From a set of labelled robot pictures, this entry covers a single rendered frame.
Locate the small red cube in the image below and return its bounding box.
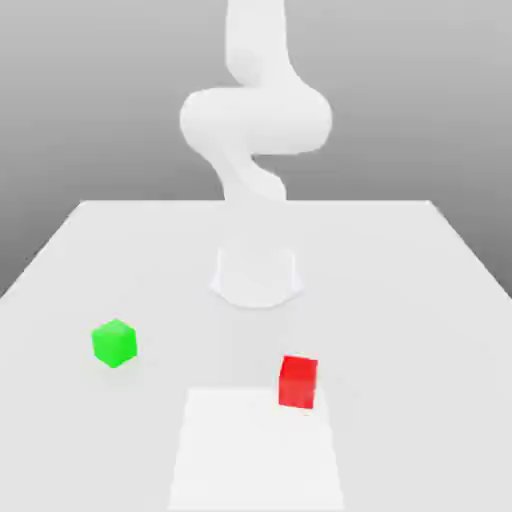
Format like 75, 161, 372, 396
278, 354, 320, 411

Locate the small green cube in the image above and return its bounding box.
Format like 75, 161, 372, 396
91, 318, 139, 369

